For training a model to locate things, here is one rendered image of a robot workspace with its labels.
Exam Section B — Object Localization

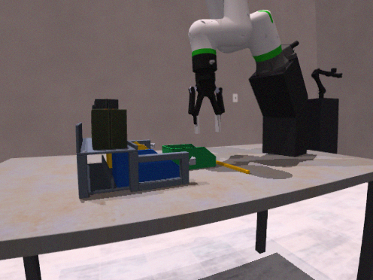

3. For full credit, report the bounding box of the blue open bin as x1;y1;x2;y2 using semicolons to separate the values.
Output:
112;149;179;187

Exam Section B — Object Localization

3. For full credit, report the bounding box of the green bin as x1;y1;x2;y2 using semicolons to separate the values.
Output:
162;144;215;169

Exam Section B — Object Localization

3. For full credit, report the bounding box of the yellow bar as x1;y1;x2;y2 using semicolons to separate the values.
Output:
217;161;250;174

